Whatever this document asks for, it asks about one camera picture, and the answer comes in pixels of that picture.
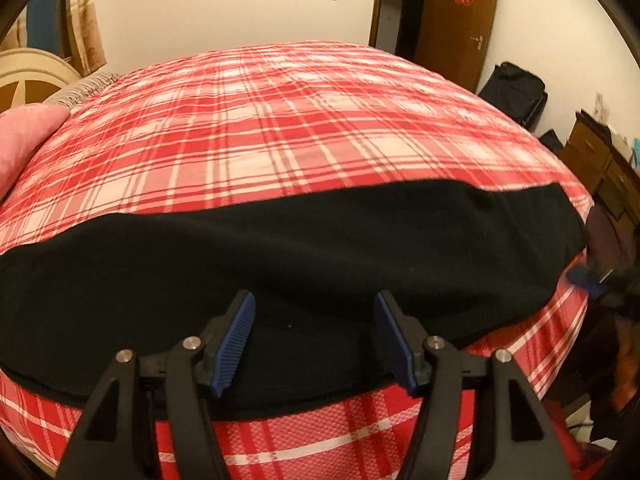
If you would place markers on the beige patterned curtain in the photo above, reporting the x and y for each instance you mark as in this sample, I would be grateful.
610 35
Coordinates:
17 35
85 30

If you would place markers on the window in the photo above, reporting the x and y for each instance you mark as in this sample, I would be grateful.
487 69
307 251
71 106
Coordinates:
47 15

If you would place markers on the small black bag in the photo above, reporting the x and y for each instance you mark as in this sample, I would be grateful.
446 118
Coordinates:
551 141

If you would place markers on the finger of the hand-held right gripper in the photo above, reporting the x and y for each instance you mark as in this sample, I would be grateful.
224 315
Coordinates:
582 278

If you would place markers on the brown wooden door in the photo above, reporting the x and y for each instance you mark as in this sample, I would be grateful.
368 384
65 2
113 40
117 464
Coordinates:
450 45

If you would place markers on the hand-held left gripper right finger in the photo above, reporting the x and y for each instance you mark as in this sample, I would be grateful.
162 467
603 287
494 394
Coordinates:
395 345

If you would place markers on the grey fringed blanket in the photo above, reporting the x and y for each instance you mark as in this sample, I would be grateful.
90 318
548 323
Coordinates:
85 87

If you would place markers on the white wall socket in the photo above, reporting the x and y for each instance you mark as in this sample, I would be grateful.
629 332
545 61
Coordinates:
601 106

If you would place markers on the large black bag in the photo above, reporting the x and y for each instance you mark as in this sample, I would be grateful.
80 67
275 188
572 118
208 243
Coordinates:
515 90

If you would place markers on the pink pillow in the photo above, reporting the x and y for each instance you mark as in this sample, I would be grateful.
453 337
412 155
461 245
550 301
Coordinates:
25 135

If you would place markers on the red plaid bed sheet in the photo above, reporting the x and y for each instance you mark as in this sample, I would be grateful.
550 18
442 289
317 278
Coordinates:
300 125

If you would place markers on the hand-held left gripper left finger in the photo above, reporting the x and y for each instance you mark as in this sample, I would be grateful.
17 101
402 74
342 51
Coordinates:
235 345

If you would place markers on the black pants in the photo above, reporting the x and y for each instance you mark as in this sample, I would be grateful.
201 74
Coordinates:
300 260

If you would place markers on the cream round headboard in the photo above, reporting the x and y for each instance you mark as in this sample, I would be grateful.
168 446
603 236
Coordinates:
30 67

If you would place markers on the brown wooden cabinet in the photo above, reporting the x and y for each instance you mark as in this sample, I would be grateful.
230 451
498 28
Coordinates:
595 160

